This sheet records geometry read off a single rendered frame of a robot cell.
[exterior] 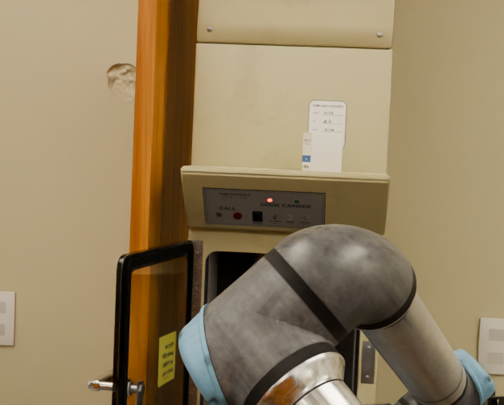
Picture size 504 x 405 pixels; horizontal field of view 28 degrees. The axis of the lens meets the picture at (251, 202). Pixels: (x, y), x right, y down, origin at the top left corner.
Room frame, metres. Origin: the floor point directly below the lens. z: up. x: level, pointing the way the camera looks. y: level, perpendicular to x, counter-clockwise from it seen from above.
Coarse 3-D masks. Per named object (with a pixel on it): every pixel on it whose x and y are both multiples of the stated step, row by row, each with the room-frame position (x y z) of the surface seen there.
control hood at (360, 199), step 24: (192, 168) 1.55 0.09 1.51; (216, 168) 1.54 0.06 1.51; (240, 168) 1.56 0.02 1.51; (192, 192) 1.58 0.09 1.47; (336, 192) 1.55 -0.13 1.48; (360, 192) 1.54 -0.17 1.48; (384, 192) 1.54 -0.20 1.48; (192, 216) 1.62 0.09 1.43; (336, 216) 1.59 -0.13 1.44; (360, 216) 1.58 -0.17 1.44; (384, 216) 1.58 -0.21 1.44
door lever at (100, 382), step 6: (108, 372) 1.45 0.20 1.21; (96, 378) 1.41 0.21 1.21; (102, 378) 1.41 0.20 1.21; (108, 378) 1.42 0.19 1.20; (90, 384) 1.40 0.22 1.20; (96, 384) 1.39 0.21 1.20; (102, 384) 1.40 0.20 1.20; (108, 384) 1.39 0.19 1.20; (96, 390) 1.40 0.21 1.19; (108, 390) 1.40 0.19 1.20
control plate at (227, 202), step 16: (208, 192) 1.57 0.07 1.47; (224, 192) 1.57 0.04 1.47; (240, 192) 1.56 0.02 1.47; (256, 192) 1.56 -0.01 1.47; (272, 192) 1.56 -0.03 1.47; (288, 192) 1.55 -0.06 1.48; (304, 192) 1.55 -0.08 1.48; (208, 208) 1.60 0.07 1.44; (224, 208) 1.59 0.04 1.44; (240, 208) 1.59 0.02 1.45; (256, 208) 1.59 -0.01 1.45; (272, 208) 1.58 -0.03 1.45; (288, 208) 1.58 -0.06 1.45; (304, 208) 1.58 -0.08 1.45; (320, 208) 1.57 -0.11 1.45; (224, 224) 1.62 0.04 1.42; (240, 224) 1.62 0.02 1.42; (256, 224) 1.61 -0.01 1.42; (272, 224) 1.61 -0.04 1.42; (288, 224) 1.61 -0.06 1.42; (304, 224) 1.60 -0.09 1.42; (320, 224) 1.60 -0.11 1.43
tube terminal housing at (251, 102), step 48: (240, 48) 1.65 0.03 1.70; (288, 48) 1.65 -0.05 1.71; (336, 48) 1.64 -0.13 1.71; (240, 96) 1.65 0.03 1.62; (288, 96) 1.65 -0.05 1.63; (336, 96) 1.64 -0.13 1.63; (384, 96) 1.64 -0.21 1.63; (192, 144) 1.66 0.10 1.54; (240, 144) 1.65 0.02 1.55; (288, 144) 1.65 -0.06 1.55; (384, 144) 1.63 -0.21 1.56; (240, 240) 1.65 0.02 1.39
